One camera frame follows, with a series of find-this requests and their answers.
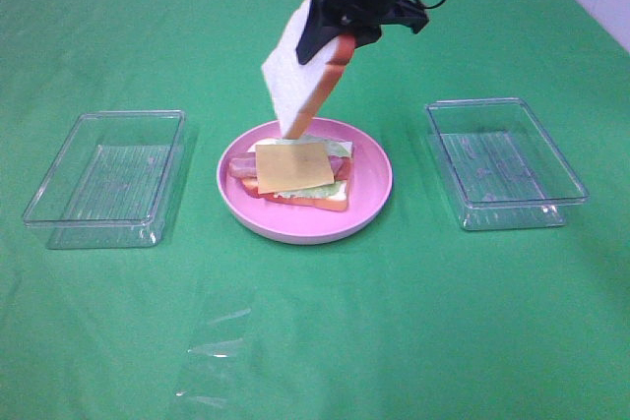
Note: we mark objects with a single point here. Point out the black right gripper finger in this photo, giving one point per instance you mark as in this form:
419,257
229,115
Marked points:
323,23
366,35

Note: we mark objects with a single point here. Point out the bacon strip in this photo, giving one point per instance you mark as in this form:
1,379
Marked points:
341,167
243,166

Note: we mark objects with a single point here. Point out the yellow cheese slice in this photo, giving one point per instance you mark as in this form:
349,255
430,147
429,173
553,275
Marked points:
281,168

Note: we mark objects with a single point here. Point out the green lettuce leaf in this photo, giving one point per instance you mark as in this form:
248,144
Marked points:
307,168

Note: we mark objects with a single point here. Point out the bread slice with brown crust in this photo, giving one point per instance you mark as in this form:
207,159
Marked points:
310,201

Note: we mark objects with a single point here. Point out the pink round plate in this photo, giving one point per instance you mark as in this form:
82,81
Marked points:
370,184

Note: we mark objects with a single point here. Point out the clear right plastic container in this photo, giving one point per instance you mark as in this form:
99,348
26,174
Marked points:
500,168

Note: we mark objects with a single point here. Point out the clear plastic container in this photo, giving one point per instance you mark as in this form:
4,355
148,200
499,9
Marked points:
113,182
500,168

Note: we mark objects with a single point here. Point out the clear left plastic container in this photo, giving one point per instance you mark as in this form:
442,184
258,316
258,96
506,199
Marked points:
113,182

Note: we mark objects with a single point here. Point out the green tablecloth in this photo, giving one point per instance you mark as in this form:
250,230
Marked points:
411,318

